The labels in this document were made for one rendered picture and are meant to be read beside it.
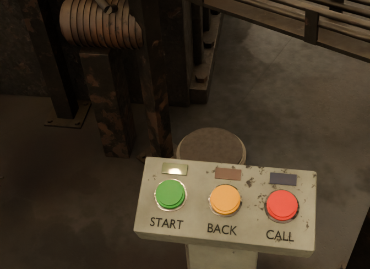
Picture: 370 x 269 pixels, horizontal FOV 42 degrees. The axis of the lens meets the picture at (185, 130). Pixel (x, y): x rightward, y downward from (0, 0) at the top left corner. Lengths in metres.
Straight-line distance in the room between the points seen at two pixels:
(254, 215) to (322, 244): 0.71
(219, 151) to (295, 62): 1.08
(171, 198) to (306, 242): 0.18
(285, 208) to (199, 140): 0.25
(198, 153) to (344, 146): 0.83
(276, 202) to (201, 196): 0.10
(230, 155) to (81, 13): 0.57
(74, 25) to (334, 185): 0.85
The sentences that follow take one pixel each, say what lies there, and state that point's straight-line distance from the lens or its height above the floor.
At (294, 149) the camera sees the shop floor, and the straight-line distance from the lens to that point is 1.54.
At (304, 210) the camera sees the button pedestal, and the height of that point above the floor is 0.60.
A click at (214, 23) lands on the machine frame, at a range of 1.93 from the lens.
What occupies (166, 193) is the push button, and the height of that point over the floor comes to 0.61.
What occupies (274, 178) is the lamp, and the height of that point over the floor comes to 0.61.
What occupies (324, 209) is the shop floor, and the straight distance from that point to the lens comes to 1.41.
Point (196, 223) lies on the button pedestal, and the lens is 0.65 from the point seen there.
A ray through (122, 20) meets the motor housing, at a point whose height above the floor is 0.51.
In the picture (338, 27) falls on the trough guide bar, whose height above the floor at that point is 0.71.
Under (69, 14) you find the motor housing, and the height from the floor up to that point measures 0.52.
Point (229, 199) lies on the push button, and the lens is 0.65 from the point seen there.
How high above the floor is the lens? 1.14
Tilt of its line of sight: 46 degrees down
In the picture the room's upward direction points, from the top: 4 degrees counter-clockwise
